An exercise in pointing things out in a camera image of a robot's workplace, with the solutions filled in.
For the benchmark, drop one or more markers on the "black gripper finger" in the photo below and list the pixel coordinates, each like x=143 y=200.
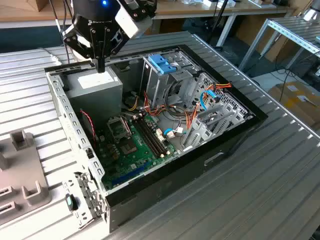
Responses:
x=117 y=40
x=77 y=42

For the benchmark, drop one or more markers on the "grey metal disk bay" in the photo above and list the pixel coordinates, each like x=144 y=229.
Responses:
x=200 y=132

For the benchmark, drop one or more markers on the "blue plastic bay latch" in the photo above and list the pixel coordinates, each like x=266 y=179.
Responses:
x=160 y=63

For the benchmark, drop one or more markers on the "small brown cardboard box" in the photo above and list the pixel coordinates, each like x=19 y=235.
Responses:
x=41 y=3

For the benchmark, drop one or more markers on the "grey metal drive cage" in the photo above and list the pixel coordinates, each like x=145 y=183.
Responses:
x=156 y=85

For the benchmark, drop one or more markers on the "grey power supply unit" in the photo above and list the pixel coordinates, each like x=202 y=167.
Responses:
x=95 y=100

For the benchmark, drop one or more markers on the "thin metal locking lever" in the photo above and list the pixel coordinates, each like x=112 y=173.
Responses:
x=127 y=127

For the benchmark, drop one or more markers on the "black case fan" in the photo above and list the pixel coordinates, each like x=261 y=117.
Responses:
x=86 y=130

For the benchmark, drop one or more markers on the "small white box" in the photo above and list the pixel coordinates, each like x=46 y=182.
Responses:
x=210 y=3

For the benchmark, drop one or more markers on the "black RAM slot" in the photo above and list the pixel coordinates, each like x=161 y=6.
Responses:
x=148 y=138
x=154 y=136

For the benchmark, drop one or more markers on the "black tripod stand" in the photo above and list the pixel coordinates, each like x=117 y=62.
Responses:
x=220 y=15

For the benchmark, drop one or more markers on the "CPU socket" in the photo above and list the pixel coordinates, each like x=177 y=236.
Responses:
x=128 y=147

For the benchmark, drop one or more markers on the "green motherboard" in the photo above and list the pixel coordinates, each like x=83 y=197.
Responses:
x=135 y=162

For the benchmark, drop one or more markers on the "grey parts rack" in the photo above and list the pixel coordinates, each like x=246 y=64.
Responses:
x=22 y=162

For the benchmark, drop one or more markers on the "blue expansion slot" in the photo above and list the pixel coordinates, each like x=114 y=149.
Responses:
x=130 y=175

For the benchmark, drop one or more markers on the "black open PC case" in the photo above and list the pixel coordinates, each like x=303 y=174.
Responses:
x=175 y=185

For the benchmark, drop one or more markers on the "small black teal device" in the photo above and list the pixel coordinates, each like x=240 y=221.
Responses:
x=71 y=202

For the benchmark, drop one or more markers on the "large brown cardboard box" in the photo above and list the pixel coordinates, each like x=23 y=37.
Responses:
x=295 y=107

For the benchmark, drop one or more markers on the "small metal tool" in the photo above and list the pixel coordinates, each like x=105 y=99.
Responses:
x=310 y=101

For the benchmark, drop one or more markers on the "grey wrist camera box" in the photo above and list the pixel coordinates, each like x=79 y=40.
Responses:
x=126 y=21

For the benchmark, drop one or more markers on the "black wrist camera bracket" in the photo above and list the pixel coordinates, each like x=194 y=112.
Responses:
x=140 y=10

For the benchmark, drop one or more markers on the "wooden desk white frame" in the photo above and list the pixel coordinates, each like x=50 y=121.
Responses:
x=25 y=13
x=190 y=9

